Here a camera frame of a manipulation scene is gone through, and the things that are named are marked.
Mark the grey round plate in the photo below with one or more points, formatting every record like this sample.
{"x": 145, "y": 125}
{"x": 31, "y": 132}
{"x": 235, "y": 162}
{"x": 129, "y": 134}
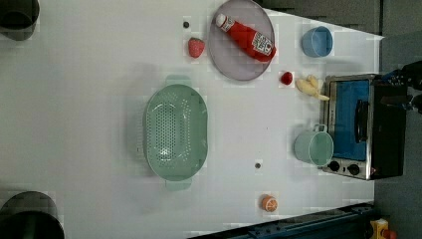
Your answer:
{"x": 227, "y": 56}

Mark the yellow red emergency button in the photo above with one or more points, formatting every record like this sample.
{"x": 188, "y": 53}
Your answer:
{"x": 381, "y": 230}

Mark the small toy strawberry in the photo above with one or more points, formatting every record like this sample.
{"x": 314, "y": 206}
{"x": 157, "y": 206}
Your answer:
{"x": 287, "y": 78}

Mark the large toy strawberry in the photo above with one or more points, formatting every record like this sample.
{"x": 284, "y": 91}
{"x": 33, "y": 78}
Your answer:
{"x": 195, "y": 47}

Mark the black cylinder post top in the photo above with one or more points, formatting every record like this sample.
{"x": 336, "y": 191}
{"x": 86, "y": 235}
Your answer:
{"x": 18, "y": 18}

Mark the toy banana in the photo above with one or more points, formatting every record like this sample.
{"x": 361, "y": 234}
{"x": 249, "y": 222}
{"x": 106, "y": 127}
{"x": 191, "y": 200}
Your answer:
{"x": 309, "y": 86}

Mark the toy orange half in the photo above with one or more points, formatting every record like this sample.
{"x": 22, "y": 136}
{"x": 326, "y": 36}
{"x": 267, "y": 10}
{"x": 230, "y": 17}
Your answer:
{"x": 269, "y": 203}

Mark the blue bowl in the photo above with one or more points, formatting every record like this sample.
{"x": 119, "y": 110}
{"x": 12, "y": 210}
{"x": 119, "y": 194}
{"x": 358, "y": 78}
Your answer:
{"x": 317, "y": 42}

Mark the black cylinder post bottom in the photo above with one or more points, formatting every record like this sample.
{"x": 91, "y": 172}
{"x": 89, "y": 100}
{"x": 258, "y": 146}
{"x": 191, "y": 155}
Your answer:
{"x": 30, "y": 215}

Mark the red ketchup bottle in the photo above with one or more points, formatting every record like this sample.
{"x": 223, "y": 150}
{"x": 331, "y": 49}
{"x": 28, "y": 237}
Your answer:
{"x": 252, "y": 42}

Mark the green plastic cup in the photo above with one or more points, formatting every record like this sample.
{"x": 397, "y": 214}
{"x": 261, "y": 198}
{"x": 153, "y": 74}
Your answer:
{"x": 314, "y": 146}

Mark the blue metal frame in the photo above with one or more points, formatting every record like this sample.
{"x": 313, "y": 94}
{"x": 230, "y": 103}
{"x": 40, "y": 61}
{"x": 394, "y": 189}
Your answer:
{"x": 349, "y": 222}

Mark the green plastic strainer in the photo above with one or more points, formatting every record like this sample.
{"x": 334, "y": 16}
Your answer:
{"x": 175, "y": 124}

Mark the toaster oven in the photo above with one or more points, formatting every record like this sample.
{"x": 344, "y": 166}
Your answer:
{"x": 366, "y": 125}

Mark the black cylinder post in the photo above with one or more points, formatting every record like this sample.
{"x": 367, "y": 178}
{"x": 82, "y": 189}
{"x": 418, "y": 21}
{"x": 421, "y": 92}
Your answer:
{"x": 30, "y": 215}
{"x": 18, "y": 18}

